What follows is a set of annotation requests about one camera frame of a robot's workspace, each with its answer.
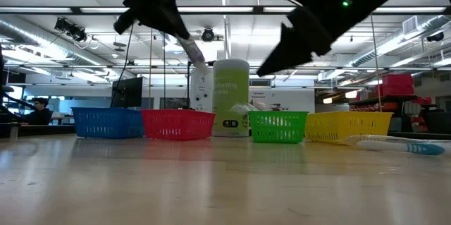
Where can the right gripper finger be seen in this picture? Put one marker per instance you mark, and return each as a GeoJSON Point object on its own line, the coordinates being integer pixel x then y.
{"type": "Point", "coordinates": [303, 38]}
{"type": "Point", "coordinates": [285, 31]}

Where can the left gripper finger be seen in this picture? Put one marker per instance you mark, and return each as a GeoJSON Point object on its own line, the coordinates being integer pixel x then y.
{"type": "Point", "coordinates": [174, 17]}
{"type": "Point", "coordinates": [156, 18]}

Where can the green white wipes canister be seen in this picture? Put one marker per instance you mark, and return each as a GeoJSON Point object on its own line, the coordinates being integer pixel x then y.
{"type": "Point", "coordinates": [230, 84]}

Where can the black room monitor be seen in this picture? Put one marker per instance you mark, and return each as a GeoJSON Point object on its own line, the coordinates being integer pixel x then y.
{"type": "Point", "coordinates": [127, 92]}

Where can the white panel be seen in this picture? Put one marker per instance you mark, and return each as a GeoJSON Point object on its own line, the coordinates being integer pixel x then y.
{"type": "Point", "coordinates": [201, 92]}

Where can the black ceiling fixture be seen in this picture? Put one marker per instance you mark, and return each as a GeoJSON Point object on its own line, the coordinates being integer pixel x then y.
{"type": "Point", "coordinates": [70, 30]}

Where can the green plastic basket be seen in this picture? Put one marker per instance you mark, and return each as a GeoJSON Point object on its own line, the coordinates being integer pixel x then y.
{"type": "Point", "coordinates": [277, 126]}

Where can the yellow plastic basket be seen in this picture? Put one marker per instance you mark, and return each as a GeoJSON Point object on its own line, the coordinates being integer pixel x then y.
{"type": "Point", "coordinates": [345, 125]}

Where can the red storage bins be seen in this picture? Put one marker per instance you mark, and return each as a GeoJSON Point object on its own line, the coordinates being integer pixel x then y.
{"type": "Point", "coordinates": [396, 84]}

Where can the red plastic basket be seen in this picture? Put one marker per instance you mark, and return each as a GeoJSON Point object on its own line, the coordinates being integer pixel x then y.
{"type": "Point", "coordinates": [178, 124]}

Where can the blue plastic basket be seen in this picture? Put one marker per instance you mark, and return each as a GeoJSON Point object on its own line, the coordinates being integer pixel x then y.
{"type": "Point", "coordinates": [105, 122]}

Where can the seated person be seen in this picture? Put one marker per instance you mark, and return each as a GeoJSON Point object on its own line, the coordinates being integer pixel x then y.
{"type": "Point", "coordinates": [38, 112]}

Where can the black ceiling camera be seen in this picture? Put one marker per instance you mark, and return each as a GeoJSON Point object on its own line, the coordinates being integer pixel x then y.
{"type": "Point", "coordinates": [208, 35]}

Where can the black overhead frame beam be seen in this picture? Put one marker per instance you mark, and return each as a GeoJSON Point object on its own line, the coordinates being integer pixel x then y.
{"type": "Point", "coordinates": [229, 10]}

